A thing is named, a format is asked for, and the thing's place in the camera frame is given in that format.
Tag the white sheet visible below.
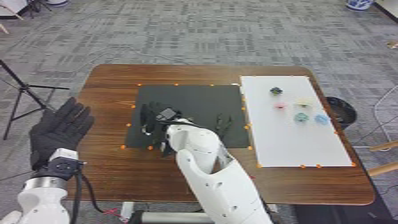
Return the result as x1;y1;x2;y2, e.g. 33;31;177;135
237;75;356;169

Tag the dark mat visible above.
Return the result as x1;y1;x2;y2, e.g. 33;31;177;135
122;84;251;150

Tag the yellow flower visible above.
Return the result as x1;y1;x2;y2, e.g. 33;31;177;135
294;97;315;109

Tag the light blue flower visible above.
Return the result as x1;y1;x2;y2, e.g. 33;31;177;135
312;114;330;125

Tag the pale grey bar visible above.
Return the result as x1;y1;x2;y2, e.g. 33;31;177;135
125;210;216;224

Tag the black cable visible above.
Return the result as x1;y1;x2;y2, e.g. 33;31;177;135
68;169;127;224

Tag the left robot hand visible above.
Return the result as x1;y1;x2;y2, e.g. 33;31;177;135
26;96;95;171

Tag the black round bin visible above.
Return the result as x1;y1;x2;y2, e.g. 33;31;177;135
323;96;358;131

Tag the green sprig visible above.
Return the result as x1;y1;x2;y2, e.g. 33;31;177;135
211;112;235;140

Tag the blue and white vase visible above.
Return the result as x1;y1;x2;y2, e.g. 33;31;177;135
344;0;376;13

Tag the wooden chair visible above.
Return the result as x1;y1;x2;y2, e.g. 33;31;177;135
363;139;398;178

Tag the dark blue flower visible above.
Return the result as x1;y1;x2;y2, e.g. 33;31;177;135
267;86;285;97

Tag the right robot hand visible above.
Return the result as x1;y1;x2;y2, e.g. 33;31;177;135
136;100;182;138

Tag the black tripod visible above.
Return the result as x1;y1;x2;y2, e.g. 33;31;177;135
0;59;70;141

